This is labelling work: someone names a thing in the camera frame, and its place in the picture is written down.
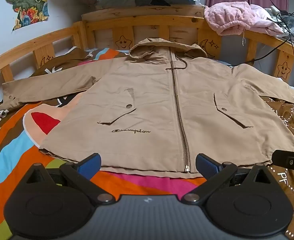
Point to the colourful wall poster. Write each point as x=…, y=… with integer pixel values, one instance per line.
x=27, y=2

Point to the pink fleece garment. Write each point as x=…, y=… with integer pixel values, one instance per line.
x=231, y=17

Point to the wooden bed frame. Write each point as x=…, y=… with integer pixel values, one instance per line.
x=149, y=21

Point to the tan hooded zip jacket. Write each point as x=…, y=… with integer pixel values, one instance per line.
x=149, y=100

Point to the colourful printed blanket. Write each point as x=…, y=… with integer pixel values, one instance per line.
x=14, y=140

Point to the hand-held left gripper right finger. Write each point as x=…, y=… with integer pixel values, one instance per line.
x=206, y=165

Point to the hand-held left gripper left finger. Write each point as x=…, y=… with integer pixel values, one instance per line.
x=90, y=164

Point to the white power strip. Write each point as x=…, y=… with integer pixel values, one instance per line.
x=274, y=10

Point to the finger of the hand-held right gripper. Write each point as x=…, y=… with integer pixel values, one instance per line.
x=286, y=159

